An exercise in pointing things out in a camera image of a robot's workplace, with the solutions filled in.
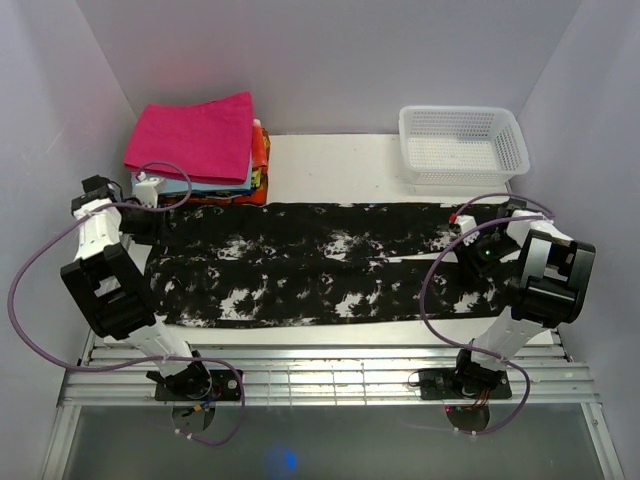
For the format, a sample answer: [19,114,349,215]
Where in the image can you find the folded orange patterned cloth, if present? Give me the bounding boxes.
[187,119,271,206]

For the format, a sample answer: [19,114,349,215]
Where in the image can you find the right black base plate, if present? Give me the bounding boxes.
[417,367,512,400]

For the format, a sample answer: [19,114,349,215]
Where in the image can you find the folded pink cloth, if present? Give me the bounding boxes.
[123,92,254,185]

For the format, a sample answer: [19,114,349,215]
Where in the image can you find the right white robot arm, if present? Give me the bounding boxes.
[450,200,596,398]

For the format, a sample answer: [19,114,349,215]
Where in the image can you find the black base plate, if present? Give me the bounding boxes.
[417,367,512,400]
[153,369,241,402]

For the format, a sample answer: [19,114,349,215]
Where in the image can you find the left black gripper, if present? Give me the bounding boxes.
[118,202,179,247]

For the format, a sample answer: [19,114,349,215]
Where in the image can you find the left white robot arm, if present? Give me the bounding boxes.
[60,174,213,400]

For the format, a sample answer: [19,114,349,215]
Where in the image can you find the white plastic basket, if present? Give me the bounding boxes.
[398,105,530,187]

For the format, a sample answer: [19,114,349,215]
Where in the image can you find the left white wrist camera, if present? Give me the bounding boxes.
[132,173,166,209]

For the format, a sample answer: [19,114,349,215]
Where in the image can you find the folded light blue cloth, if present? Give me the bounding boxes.
[162,167,252,196]

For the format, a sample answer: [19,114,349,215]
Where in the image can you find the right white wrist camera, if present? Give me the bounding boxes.
[449,214,480,246]

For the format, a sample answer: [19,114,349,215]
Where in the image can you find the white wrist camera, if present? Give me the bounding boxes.
[449,214,480,246]
[132,173,166,209]

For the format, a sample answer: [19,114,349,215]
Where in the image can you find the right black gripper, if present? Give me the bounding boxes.
[453,233,522,287]

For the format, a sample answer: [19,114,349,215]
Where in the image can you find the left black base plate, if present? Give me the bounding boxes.
[153,369,241,402]

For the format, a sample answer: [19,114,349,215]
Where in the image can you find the black white patterned trousers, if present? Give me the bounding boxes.
[144,203,514,329]

